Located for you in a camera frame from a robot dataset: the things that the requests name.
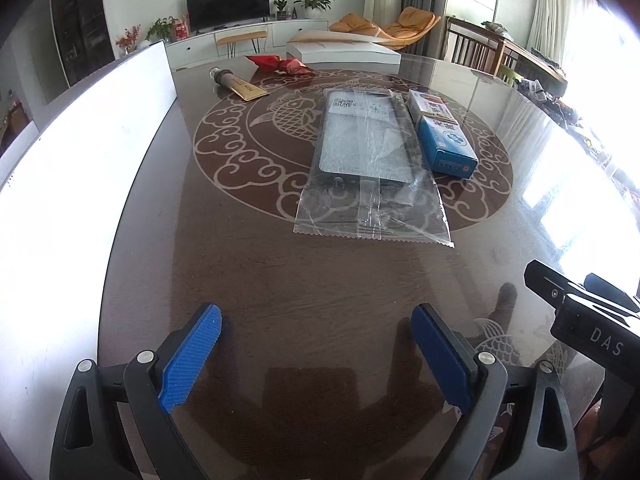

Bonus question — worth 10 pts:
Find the person's right hand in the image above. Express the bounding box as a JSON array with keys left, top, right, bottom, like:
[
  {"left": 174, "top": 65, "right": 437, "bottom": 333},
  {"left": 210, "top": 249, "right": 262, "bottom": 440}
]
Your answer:
[{"left": 576, "top": 401, "right": 626, "bottom": 469}]

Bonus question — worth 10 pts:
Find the blue white medicine box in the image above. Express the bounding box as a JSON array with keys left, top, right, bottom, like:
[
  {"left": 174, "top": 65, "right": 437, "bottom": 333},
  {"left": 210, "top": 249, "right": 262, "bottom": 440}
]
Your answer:
[{"left": 408, "top": 90, "right": 478, "bottom": 179}]

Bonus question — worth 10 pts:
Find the grey pad in plastic bag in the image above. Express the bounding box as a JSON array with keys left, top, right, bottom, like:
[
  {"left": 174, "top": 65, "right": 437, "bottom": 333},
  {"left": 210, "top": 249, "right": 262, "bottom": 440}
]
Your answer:
[{"left": 294, "top": 87, "right": 454, "bottom": 247}]

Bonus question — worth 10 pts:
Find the white storage box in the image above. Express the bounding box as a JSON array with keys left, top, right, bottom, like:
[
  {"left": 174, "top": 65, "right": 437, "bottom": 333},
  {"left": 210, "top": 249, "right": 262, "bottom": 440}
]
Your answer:
[{"left": 1, "top": 44, "right": 177, "bottom": 477}]

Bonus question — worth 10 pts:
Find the dark wooden bench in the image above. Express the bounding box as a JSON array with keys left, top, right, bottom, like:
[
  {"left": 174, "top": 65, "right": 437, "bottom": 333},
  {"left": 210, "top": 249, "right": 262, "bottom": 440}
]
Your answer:
[{"left": 442, "top": 16, "right": 567, "bottom": 98}]

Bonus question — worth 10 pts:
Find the orange lounge chair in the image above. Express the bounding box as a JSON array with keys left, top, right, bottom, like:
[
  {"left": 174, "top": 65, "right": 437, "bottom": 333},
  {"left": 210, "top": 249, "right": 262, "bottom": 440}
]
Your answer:
[{"left": 329, "top": 6, "right": 442, "bottom": 51}]

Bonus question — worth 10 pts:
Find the white flat box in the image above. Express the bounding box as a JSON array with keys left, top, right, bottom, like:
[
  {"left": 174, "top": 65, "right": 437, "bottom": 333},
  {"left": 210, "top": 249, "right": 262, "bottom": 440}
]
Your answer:
[{"left": 285, "top": 30, "right": 401, "bottom": 65}]

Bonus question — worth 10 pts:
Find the red wrapped packet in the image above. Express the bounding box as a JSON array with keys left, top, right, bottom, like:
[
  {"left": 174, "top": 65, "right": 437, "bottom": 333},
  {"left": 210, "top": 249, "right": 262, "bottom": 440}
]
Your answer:
[{"left": 246, "top": 54, "right": 314, "bottom": 76}]

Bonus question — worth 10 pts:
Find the green potted plant right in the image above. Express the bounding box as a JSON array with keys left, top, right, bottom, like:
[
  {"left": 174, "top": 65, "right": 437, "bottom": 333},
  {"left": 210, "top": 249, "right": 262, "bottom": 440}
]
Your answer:
[{"left": 294, "top": 0, "right": 335, "bottom": 20}]

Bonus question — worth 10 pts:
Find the green potted plant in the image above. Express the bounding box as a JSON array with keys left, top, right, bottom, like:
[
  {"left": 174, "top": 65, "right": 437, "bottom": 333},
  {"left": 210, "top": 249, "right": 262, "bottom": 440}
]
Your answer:
[
  {"left": 294, "top": 0, "right": 335, "bottom": 20},
  {"left": 145, "top": 16, "right": 178, "bottom": 44}
]

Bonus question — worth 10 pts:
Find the wooden stool with black legs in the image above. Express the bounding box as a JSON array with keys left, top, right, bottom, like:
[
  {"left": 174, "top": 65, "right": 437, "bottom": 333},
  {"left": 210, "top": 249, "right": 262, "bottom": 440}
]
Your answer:
[{"left": 215, "top": 28, "right": 268, "bottom": 58}]

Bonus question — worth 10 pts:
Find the red flower vase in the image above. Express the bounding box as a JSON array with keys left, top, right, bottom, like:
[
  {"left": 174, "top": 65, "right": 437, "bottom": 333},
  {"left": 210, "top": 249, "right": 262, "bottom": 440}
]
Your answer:
[{"left": 115, "top": 25, "right": 141, "bottom": 55}]

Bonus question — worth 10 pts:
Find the white tv cabinet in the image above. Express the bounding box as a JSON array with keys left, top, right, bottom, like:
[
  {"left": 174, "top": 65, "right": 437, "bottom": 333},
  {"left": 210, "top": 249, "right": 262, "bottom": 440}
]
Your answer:
[{"left": 166, "top": 18, "right": 329, "bottom": 70}]

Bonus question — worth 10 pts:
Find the black television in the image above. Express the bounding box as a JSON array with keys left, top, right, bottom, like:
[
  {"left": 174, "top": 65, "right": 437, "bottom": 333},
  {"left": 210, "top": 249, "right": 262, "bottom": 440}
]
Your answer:
[{"left": 186, "top": 0, "right": 270, "bottom": 32}]

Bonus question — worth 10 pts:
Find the green potted plant left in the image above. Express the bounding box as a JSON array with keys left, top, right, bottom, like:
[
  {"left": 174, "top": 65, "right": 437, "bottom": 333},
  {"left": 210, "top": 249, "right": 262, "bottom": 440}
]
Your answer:
[{"left": 145, "top": 16, "right": 178, "bottom": 44}]

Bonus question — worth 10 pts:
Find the dark display cabinet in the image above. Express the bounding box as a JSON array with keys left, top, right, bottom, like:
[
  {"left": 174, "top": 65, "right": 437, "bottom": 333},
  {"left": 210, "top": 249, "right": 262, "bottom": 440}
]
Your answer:
[{"left": 50, "top": 0, "right": 115, "bottom": 87}]

